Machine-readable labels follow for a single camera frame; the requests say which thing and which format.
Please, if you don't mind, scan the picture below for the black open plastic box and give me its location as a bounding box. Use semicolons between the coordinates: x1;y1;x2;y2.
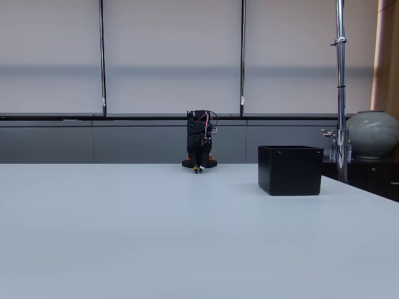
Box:
257;145;325;197

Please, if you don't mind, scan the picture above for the black long counter ledge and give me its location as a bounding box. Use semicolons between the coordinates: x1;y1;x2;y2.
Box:
0;113;357;122

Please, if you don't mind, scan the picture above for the black window mullion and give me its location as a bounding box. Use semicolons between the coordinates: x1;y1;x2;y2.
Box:
239;0;248;117
99;0;108;118

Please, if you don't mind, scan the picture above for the white roller blind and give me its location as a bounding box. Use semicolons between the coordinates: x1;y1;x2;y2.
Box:
245;0;377;115
0;0;101;115
105;0;242;115

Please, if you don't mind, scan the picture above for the chrome vertical pole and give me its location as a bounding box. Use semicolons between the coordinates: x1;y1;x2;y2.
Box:
330;0;350;183

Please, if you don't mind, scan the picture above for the round grey ceramic jar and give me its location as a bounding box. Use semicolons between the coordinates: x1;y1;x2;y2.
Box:
345;109;399;160

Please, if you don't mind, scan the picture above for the dark wooden sideboard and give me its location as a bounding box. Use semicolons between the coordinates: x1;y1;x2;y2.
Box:
322;157;399;204

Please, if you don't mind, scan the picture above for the brown wooden column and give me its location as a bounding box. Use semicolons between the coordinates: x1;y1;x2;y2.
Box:
370;0;399;112

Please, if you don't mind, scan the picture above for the red white servo cable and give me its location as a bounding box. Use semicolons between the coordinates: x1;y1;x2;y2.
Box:
201;112;210;143
208;111;219;136

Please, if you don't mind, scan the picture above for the grey low wall cabinet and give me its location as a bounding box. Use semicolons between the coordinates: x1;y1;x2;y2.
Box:
0;120;340;165

